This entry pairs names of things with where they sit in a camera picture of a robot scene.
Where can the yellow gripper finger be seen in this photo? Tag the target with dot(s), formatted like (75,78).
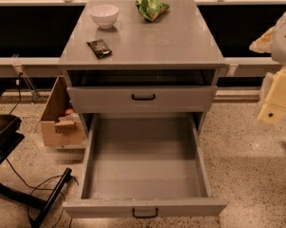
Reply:
(263,44)
(273,98)

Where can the black rxbar chocolate bar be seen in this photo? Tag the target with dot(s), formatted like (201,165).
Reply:
(99,48)

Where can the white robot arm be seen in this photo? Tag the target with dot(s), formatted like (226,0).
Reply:
(273,41)

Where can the grey drawer cabinet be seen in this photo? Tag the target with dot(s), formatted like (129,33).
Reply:
(177,49)

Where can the open grey middle drawer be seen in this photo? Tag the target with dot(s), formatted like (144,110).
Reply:
(144,166)

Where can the closed grey upper drawer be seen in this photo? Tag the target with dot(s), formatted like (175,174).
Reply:
(140,99)

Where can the green chip bag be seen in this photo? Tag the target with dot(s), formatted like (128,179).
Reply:
(151,9)

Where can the white ceramic bowl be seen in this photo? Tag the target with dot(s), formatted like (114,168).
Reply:
(104,16)

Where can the cardboard box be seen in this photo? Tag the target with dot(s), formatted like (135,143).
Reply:
(60,125)

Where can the grey railing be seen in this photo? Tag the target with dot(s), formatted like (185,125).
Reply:
(34,33)

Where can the black chair base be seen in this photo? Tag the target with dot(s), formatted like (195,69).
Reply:
(31,167)

